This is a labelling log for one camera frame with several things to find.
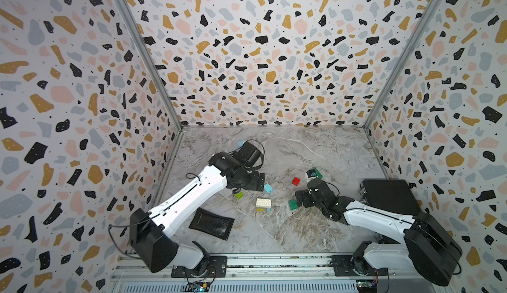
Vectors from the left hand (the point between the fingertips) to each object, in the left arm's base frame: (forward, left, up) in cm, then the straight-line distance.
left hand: (254, 184), depth 76 cm
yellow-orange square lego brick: (-3, -2, -17) cm, 18 cm away
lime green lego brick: (+3, +8, -16) cm, 18 cm away
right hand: (+3, -22, -13) cm, 26 cm away
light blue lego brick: (+7, -6, -17) cm, 20 cm away
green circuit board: (-31, +19, -18) cm, 40 cm away
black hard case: (+2, -62, -14) cm, 64 cm away
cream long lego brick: (-2, -4, -13) cm, 14 cm away
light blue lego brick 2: (-3, -6, -17) cm, 18 cm away
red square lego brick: (+11, -20, -17) cm, 29 cm away
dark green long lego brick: (+15, -31, -17) cm, 39 cm away
